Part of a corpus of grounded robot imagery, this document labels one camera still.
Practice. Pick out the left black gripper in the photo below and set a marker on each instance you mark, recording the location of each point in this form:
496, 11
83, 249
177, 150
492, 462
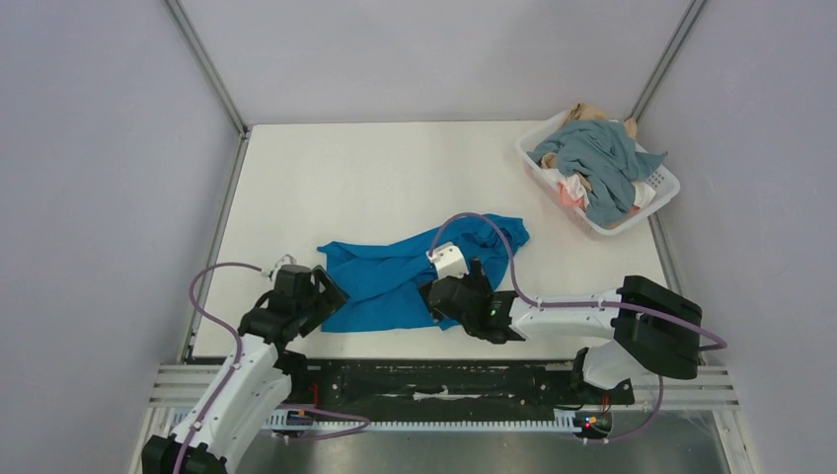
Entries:
330, 301

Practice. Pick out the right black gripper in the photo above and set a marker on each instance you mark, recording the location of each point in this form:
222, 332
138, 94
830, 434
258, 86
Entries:
442, 293

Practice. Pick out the blue t-shirt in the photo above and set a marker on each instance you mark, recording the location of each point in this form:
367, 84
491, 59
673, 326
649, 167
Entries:
382, 281

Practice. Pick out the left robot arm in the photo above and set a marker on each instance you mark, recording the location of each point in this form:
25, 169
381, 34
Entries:
259, 375

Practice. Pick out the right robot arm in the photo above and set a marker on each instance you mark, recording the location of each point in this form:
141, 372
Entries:
643, 326

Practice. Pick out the pink t-shirt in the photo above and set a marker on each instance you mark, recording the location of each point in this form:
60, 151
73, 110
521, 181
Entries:
578, 197

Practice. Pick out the white t-shirt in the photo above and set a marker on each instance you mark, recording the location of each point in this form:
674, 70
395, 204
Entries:
577, 180

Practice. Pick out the grey-blue t-shirt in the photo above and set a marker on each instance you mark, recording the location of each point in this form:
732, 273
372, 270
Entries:
603, 153

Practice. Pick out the beige t-shirt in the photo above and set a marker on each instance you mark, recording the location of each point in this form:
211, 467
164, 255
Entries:
585, 111

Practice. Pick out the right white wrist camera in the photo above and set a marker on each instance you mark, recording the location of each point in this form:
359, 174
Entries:
448, 261

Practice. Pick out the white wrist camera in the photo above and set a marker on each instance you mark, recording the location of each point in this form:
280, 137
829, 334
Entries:
448, 261
281, 265

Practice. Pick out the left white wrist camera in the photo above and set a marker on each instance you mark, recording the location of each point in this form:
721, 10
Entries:
281, 265

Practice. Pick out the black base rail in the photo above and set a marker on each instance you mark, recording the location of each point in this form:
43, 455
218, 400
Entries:
449, 390

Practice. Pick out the white cable duct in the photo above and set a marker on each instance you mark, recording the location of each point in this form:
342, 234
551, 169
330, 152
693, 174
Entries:
562, 422

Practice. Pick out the aluminium frame left post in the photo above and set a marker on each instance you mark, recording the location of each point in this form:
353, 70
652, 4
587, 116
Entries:
232, 169

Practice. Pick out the aluminium frame post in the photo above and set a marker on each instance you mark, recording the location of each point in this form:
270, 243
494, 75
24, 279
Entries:
232, 169
677, 40

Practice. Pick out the aluminium frame right post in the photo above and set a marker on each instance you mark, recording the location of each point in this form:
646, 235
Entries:
677, 40

